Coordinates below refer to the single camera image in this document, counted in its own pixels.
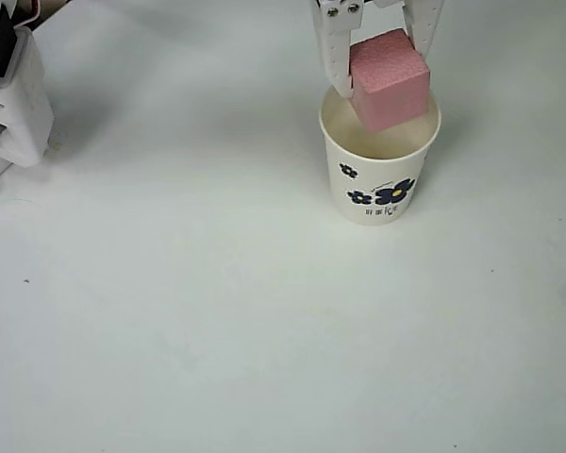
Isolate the dark red cable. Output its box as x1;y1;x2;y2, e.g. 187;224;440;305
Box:
9;0;47;23

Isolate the pink foam block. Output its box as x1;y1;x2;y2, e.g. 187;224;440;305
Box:
349;27;431;134

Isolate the paper cup with blue flowers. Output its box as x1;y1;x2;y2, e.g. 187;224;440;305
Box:
318;86;441;227

